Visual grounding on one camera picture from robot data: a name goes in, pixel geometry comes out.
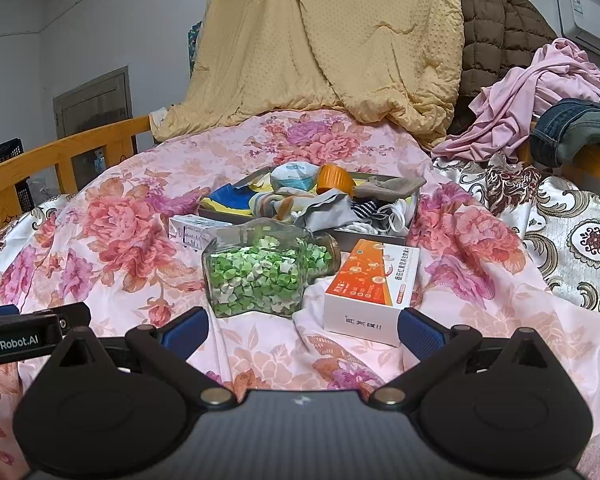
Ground striped yellow cloth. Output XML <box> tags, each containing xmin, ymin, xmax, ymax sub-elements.
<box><xmin>247</xmin><ymin>187</ymin><xmax>313</xmax><ymax>221</ymax></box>

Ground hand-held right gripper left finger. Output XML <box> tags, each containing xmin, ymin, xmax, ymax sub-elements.
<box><xmin>47</xmin><ymin>305</ymin><xmax>241</xmax><ymax>408</ymax></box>

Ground white air conditioner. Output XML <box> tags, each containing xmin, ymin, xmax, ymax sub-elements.
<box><xmin>557</xmin><ymin>0</ymin><xmax>600</xmax><ymax>68</ymax></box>

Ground pink garment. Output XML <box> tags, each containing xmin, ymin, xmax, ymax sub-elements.
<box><xmin>431</xmin><ymin>37</ymin><xmax>600</xmax><ymax>163</ymax></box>

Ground dark grey door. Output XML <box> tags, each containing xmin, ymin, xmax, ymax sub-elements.
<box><xmin>52</xmin><ymin>65</ymin><xmax>133</xmax><ymax>196</ymax></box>

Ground patterned satin bed sheet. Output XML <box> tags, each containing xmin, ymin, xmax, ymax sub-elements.
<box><xmin>0</xmin><ymin>152</ymin><xmax>600</xmax><ymax>317</ymax></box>

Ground grey drawstring pouch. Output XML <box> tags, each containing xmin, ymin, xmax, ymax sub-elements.
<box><xmin>352</xmin><ymin>176</ymin><xmax>427</xmax><ymax>201</ymax></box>

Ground blue jeans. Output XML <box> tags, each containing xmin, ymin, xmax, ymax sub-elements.
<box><xmin>530</xmin><ymin>98</ymin><xmax>600</xmax><ymax>168</ymax></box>

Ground yellow quilt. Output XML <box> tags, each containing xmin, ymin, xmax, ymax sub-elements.
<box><xmin>150</xmin><ymin>0</ymin><xmax>473</xmax><ymax>151</ymax></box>

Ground small white cardboard box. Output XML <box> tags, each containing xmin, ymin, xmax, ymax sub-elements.
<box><xmin>169</xmin><ymin>214</ymin><xmax>225</xmax><ymax>251</ymax></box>

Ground glass jar of paper stars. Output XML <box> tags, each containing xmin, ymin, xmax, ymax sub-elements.
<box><xmin>201</xmin><ymin>217</ymin><xmax>341</xmax><ymax>318</ymax></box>

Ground black white striped socks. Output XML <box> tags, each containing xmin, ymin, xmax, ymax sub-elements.
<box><xmin>350</xmin><ymin>197</ymin><xmax>395</xmax><ymax>223</ymax></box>

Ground pink floral blanket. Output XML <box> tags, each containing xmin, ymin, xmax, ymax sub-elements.
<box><xmin>0</xmin><ymin>107</ymin><xmax>600</xmax><ymax>480</ymax></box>

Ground cartoon printed towel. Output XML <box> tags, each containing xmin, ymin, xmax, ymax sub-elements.
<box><xmin>200</xmin><ymin>182</ymin><xmax>275</xmax><ymax>213</ymax></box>

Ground narrow wall poster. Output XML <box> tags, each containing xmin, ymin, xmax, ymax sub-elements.
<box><xmin>186</xmin><ymin>21</ymin><xmax>203</xmax><ymax>73</ymax></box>

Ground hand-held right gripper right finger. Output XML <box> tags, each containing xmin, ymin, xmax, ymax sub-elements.
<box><xmin>370</xmin><ymin>307</ymin><xmax>563</xmax><ymax>406</ymax></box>

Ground orange white cardboard box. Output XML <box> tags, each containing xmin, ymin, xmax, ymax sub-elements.
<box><xmin>323</xmin><ymin>238</ymin><xmax>421</xmax><ymax>348</ymax></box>

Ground orange plastic cup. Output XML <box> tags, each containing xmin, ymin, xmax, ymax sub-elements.
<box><xmin>316</xmin><ymin>163</ymin><xmax>355</xmax><ymax>197</ymax></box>

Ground brown quilted blanket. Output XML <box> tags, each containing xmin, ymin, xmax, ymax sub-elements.
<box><xmin>447</xmin><ymin>0</ymin><xmax>573</xmax><ymax>136</ymax></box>

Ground black plastic crate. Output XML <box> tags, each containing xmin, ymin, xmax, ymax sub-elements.
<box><xmin>0</xmin><ymin>138</ymin><xmax>36</xmax><ymax>213</ymax></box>

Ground grey fabric piece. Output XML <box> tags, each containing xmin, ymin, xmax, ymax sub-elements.
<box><xmin>292</xmin><ymin>191</ymin><xmax>368</xmax><ymax>233</ymax></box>

